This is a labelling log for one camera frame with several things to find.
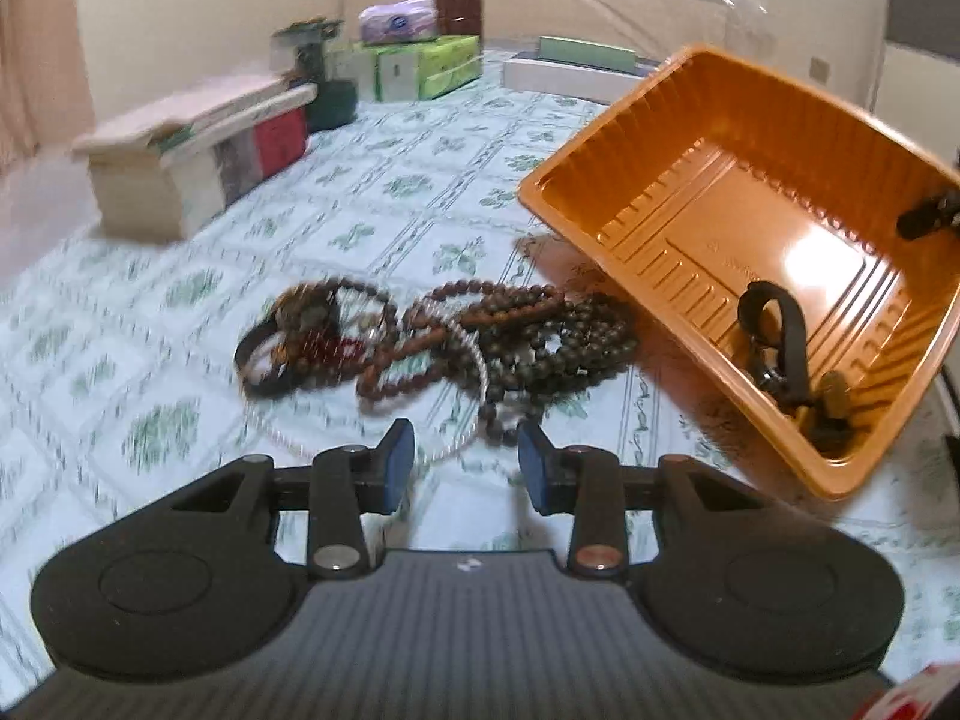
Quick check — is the brown bead bracelet with charms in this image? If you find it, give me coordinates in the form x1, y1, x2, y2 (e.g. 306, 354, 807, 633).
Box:
274, 277, 400, 362

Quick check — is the dark brown box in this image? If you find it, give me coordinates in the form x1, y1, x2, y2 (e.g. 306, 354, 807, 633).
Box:
435, 0, 485, 38

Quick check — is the orange plastic tray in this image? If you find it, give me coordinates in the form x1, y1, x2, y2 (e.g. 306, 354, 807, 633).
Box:
517, 45, 960, 500

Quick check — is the long green box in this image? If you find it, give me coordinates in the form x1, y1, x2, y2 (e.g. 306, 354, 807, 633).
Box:
538, 35, 640, 76

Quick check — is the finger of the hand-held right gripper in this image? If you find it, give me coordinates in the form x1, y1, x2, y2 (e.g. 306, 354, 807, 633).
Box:
896, 190, 960, 242

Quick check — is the red bead bracelet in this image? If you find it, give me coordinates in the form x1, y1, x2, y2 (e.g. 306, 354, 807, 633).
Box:
313, 336, 370, 367

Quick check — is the black strap with clasp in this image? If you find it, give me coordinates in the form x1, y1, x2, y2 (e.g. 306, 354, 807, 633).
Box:
737, 280, 809, 407

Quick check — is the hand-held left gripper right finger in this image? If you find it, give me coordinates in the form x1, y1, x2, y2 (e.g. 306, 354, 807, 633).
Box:
517, 420, 758, 578

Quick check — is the beige headboard with plastic film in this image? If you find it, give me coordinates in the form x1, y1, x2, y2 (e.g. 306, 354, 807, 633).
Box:
341, 0, 755, 67

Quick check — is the red box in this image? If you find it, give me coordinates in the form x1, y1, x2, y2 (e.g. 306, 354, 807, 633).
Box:
252, 108, 311, 175

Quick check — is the white flat box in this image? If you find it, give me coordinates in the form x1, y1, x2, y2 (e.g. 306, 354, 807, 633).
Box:
502, 51, 662, 107

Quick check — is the purple tissue pack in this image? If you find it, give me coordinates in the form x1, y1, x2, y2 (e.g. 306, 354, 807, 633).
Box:
358, 0, 441, 45

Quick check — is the white box under books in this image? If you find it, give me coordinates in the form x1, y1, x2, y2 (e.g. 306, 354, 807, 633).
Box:
88, 136, 227, 242

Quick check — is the white and grey wardrobe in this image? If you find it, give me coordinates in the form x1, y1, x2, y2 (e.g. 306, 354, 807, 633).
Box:
871, 0, 960, 147

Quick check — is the brass pendant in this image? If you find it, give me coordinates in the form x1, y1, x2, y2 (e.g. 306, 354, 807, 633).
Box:
793, 370, 854, 454

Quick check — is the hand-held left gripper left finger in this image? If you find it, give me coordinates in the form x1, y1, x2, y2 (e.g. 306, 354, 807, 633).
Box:
171, 418, 416, 578

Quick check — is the stack of books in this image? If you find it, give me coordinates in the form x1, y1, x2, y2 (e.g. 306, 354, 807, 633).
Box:
71, 75, 320, 160

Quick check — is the black wristwatch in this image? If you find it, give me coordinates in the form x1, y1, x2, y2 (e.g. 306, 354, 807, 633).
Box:
235, 313, 302, 400

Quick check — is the reddish-brown bead bracelet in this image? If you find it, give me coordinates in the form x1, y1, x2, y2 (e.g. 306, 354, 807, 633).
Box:
355, 279, 565, 410

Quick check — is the beige curtain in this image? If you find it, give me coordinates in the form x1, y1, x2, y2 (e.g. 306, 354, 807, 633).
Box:
0, 0, 96, 175

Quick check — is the green tissue box bundle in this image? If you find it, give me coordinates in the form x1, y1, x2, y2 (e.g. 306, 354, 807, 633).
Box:
351, 34, 482, 103

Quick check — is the glass jar with green base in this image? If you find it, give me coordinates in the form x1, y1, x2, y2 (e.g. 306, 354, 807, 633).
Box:
271, 17, 359, 133

